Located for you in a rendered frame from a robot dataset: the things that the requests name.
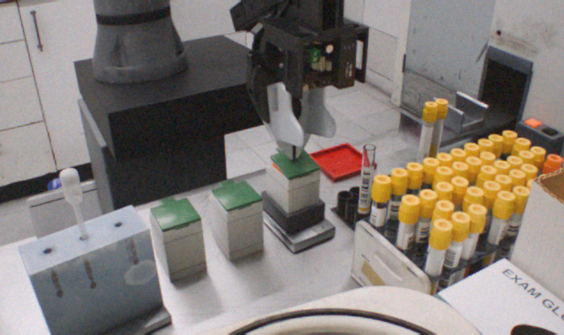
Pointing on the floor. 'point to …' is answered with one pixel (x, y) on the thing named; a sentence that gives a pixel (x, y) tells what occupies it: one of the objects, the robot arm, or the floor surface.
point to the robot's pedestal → (151, 168)
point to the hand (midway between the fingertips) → (289, 144)
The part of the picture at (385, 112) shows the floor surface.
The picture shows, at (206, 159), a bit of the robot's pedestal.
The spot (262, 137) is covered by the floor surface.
